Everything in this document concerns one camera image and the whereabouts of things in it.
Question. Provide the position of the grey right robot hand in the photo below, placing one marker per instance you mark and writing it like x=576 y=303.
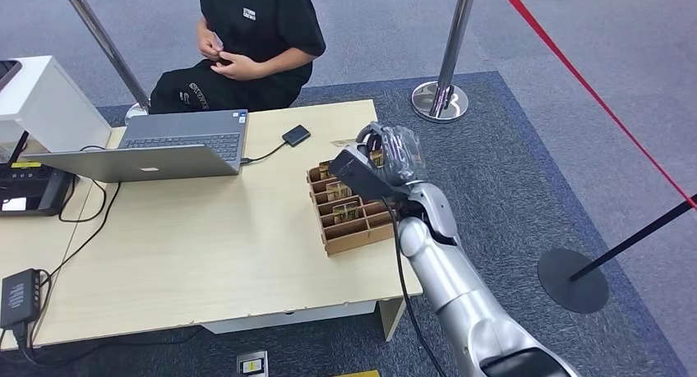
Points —
x=400 y=154

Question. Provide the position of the person's left hand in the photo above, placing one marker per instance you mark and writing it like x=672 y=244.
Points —
x=239 y=67

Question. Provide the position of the person's right hand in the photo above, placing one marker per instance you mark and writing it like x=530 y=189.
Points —
x=209 y=42

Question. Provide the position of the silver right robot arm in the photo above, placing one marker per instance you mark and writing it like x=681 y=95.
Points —
x=463 y=287

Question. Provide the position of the person's left forearm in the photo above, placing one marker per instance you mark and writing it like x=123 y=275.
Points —
x=288 y=61

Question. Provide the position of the gold transparent card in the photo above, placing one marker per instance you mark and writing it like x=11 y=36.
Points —
x=338 y=191
x=377 y=158
x=325 y=171
x=347 y=213

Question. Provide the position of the person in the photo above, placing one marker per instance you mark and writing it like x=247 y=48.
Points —
x=256 y=48

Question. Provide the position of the small black card reader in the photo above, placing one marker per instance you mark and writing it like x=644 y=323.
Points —
x=296 y=135

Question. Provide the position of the brown cardboard card organizer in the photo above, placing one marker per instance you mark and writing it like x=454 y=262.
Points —
x=354 y=238

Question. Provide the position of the chrome stanchion with round base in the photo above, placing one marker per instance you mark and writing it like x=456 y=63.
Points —
x=103 y=42
x=444 y=80

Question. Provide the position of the dark blue carpet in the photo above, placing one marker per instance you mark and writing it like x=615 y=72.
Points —
x=506 y=146

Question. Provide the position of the grey laptop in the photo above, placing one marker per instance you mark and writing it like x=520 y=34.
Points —
x=163 y=146

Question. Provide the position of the white table leg panel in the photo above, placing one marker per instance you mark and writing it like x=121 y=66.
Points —
x=392 y=317

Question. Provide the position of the white box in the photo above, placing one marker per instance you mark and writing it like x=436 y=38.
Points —
x=49 y=102

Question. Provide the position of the red barrier belt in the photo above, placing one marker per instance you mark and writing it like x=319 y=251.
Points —
x=593 y=94

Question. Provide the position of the black stanchion with round base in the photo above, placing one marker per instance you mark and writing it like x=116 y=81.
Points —
x=572 y=282

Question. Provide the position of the yellow floor marker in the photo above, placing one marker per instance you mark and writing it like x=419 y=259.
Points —
x=356 y=374

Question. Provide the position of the black desk terminal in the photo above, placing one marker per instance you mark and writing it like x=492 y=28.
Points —
x=32 y=192

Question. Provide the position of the floor power socket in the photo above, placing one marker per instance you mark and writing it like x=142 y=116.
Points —
x=252 y=365

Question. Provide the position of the black power hub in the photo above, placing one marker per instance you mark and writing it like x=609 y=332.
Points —
x=19 y=298

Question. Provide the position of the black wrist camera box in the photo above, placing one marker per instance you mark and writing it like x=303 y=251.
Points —
x=362 y=173

